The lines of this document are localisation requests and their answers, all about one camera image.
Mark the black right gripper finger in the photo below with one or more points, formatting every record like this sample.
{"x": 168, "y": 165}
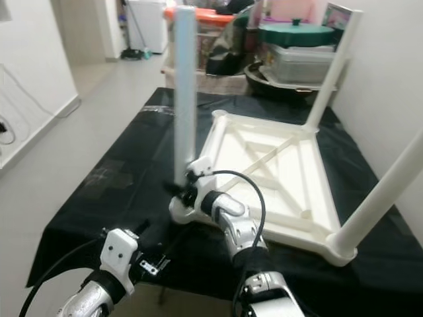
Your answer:
{"x": 173, "y": 187}

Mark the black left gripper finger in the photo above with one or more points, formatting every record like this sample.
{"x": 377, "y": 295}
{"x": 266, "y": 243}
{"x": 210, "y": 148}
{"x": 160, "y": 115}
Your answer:
{"x": 143, "y": 226}

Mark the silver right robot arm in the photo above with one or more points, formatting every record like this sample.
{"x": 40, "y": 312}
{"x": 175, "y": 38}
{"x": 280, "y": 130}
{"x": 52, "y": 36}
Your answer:
{"x": 238, "y": 221}

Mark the white plastic children table top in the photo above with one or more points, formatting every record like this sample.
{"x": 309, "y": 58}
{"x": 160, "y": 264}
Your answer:
{"x": 284, "y": 172}

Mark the black tablecloth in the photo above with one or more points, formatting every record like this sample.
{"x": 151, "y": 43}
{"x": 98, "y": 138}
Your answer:
{"x": 119, "y": 218}

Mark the clear tape patch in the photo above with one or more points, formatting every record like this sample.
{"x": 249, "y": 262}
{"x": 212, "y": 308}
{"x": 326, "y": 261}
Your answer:
{"x": 107, "y": 177}

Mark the clear tape strip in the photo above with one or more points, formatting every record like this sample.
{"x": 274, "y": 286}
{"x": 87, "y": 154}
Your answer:
{"x": 158, "y": 109}

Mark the beige patterned cloth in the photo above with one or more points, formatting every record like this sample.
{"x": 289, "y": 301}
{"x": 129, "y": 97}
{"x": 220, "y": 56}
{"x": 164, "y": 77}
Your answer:
{"x": 218, "y": 82}

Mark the black round pan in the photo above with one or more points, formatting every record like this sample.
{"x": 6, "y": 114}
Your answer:
{"x": 261, "y": 86}

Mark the black floor gadget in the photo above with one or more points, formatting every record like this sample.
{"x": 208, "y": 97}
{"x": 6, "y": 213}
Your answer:
{"x": 135, "y": 54}

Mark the white cabinet appliance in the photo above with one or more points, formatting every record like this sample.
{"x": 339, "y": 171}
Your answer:
{"x": 149, "y": 26}

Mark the clear plastic storage box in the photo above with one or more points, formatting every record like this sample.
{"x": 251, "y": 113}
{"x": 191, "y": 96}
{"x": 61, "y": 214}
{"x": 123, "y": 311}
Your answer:
{"x": 301, "y": 65}

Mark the green round pot lid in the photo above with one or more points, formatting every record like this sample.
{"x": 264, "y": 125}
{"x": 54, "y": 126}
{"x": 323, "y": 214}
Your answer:
{"x": 297, "y": 34}

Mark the pink translucent box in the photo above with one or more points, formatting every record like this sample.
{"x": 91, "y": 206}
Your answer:
{"x": 291, "y": 10}

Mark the grey framed picture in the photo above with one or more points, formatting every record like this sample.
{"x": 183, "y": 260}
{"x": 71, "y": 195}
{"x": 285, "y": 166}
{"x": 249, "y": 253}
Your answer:
{"x": 337, "y": 20}

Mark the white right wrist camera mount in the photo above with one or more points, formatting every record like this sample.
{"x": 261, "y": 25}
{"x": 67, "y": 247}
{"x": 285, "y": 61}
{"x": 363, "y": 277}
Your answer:
{"x": 199, "y": 172}

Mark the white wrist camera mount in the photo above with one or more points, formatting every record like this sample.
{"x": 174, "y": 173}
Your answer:
{"x": 199, "y": 172}
{"x": 119, "y": 254}

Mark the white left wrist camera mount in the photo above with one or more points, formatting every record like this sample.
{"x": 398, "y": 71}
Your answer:
{"x": 119, "y": 254}

